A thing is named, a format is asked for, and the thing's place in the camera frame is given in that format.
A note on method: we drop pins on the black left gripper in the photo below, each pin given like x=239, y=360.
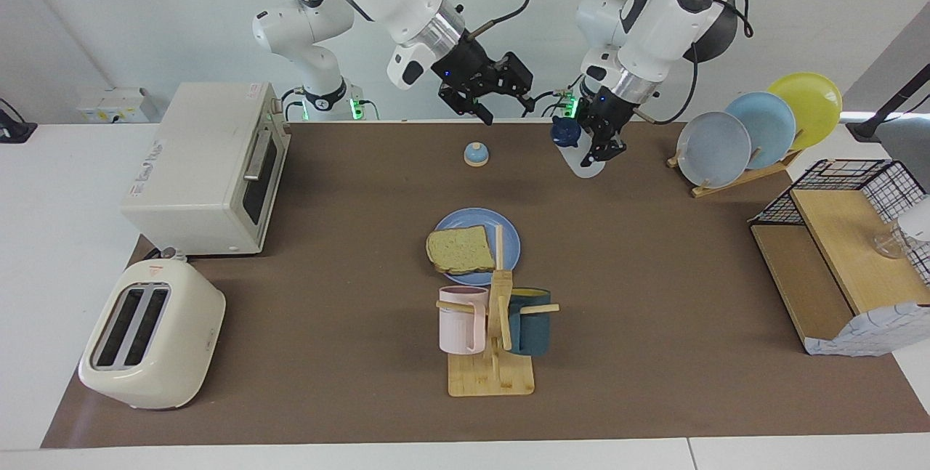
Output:
x=610, y=112

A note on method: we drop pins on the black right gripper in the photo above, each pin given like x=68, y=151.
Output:
x=468, y=67

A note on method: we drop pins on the white bottle with navy cap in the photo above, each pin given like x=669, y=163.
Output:
x=565, y=132

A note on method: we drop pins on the toasted bread slice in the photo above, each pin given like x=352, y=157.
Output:
x=459, y=250

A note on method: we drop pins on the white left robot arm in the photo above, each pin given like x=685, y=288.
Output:
x=661, y=19

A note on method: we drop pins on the grey plate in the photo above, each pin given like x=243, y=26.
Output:
x=713, y=150

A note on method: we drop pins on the periwinkle blue plate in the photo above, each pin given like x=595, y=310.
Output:
x=508, y=237

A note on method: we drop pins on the wooden plate rack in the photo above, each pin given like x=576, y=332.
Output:
x=755, y=174

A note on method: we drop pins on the light blue plate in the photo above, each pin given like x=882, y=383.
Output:
x=770, y=125

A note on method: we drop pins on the yellow plate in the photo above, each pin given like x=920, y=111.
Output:
x=814, y=103

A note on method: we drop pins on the teal mug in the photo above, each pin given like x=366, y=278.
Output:
x=534, y=332

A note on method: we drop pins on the brown table mat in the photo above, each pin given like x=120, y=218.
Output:
x=349, y=274

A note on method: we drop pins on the pink mug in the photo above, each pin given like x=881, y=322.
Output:
x=458, y=325

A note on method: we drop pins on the wooden mug tree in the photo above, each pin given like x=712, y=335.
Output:
x=490, y=375

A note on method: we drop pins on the white toaster oven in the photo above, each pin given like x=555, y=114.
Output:
x=196, y=172

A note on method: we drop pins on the clear glass cup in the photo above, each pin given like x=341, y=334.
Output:
x=890, y=243

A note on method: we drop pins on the grey rounded object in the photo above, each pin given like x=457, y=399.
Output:
x=912, y=150

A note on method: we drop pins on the white patterned paper sheet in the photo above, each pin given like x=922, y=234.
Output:
x=872, y=328
x=919, y=219

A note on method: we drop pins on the cream two-slot toaster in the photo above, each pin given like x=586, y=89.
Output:
x=167, y=339

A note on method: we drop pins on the black clamp base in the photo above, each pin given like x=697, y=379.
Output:
x=14, y=132

